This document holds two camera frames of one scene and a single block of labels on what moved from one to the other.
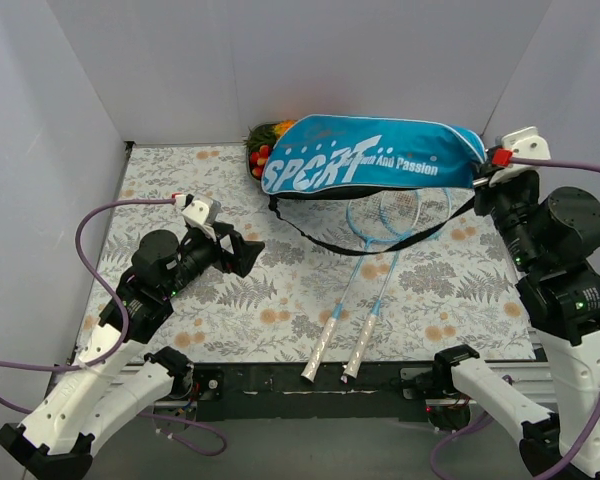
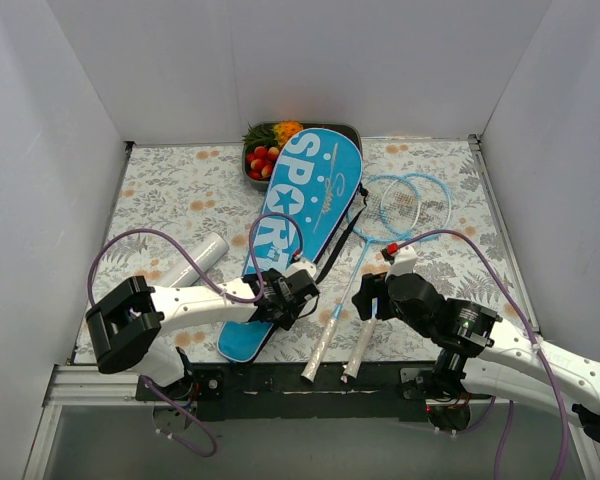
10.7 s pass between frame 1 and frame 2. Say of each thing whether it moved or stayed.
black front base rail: stayed
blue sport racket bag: moved
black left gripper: moved
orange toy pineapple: stayed
